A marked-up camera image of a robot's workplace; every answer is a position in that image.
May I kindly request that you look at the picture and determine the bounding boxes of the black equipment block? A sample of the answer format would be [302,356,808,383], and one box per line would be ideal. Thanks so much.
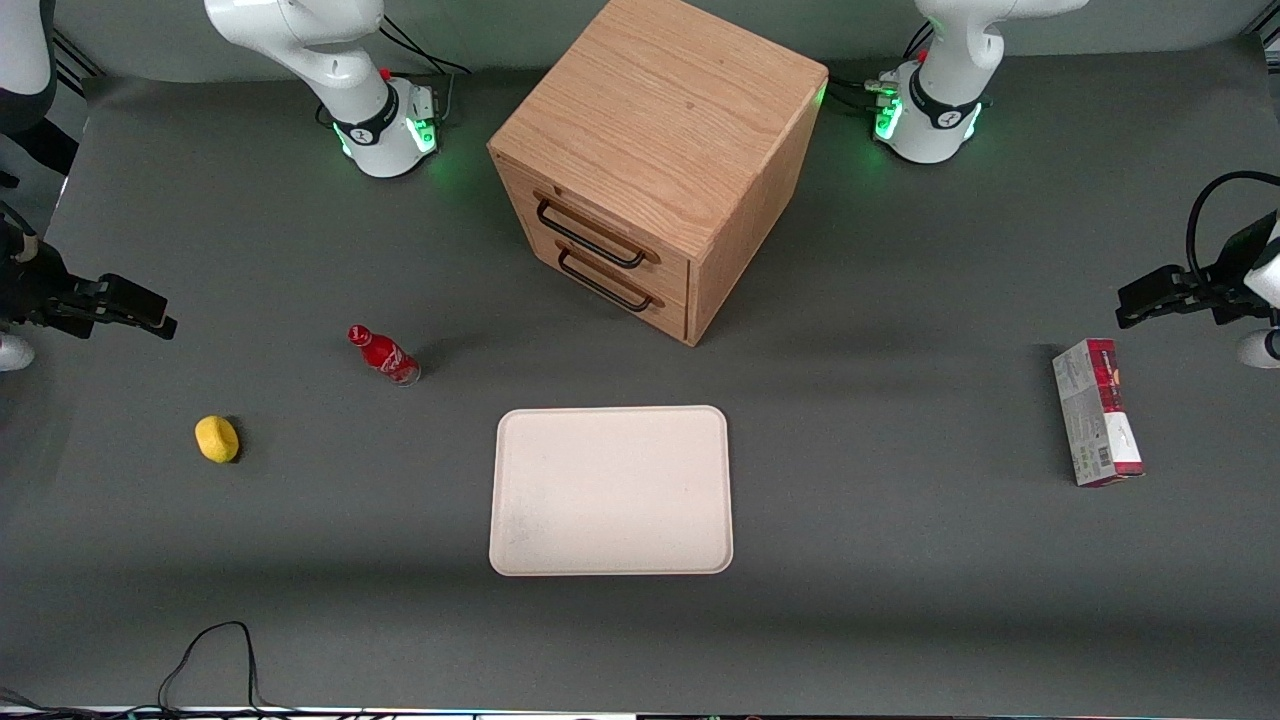
[8,118,80,177]

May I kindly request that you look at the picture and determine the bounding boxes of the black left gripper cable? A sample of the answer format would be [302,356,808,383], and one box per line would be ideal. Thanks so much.
[1186,171,1280,286]

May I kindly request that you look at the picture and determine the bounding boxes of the black aluminium frame strut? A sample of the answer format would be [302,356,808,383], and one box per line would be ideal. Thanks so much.
[52,28,106,83]

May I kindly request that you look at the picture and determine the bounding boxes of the red soda bottle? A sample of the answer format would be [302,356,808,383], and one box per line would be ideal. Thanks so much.
[347,324,422,387]

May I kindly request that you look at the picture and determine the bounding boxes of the black cable loop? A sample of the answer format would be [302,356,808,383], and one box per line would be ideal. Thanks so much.
[155,621,301,720]

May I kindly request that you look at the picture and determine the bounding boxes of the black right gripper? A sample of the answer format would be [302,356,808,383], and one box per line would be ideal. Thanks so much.
[0,235,179,341]

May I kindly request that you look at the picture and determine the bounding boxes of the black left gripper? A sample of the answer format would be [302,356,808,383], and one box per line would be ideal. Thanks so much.
[1116,212,1280,330]

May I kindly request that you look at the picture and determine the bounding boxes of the oak wooden drawer cabinet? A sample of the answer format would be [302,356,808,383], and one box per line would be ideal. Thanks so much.
[487,0,830,348]

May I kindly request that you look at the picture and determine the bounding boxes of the black right arm base cables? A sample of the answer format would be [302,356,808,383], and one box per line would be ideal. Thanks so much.
[378,14,472,127]

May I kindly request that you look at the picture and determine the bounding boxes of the wooden drawer with black handle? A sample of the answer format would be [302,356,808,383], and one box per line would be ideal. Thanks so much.
[497,160,691,299]
[522,222,690,341]

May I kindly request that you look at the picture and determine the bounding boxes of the grey and red carton box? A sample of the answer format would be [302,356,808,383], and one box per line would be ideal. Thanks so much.
[1052,338,1145,488]

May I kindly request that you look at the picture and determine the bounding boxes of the yellow lemon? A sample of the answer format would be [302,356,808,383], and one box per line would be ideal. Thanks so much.
[194,416,241,464]

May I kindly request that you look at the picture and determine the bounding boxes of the black left arm base cables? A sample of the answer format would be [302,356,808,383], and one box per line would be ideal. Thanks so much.
[828,20,936,117]

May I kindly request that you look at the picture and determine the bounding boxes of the black arm base cables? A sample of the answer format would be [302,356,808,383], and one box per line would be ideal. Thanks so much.
[378,14,472,127]
[828,20,936,117]

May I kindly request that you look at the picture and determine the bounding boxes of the beige plastic tray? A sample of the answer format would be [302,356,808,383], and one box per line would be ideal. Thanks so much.
[489,405,734,577]

